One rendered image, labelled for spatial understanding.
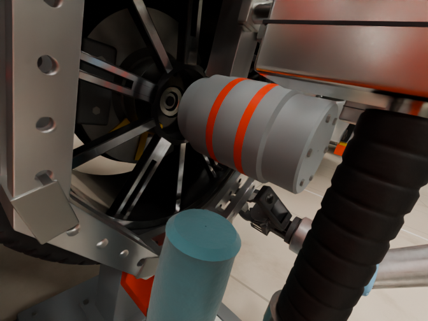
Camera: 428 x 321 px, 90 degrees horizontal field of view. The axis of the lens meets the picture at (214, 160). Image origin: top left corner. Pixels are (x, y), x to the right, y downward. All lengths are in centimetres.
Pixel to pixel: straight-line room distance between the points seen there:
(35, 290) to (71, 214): 96
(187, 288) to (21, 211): 16
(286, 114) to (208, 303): 23
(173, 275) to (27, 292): 99
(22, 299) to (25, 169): 99
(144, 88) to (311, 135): 25
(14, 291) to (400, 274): 125
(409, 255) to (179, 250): 57
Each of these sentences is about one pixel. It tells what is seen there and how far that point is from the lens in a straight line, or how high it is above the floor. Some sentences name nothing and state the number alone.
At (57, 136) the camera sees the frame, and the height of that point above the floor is 82.
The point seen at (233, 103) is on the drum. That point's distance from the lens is 29.
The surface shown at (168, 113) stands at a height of 83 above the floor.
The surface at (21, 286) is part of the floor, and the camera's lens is 124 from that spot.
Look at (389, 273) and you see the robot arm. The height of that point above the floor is 60.
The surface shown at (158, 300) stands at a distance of 29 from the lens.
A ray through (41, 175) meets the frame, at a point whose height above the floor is 78.
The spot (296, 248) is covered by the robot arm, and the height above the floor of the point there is 61.
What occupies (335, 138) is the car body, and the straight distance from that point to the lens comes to 302.
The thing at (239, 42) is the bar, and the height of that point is 96.
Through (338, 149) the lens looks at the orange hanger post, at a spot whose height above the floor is 60.
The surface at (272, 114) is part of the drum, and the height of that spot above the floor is 88.
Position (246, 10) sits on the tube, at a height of 100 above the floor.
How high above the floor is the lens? 88
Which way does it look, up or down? 16 degrees down
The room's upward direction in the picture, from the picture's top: 15 degrees clockwise
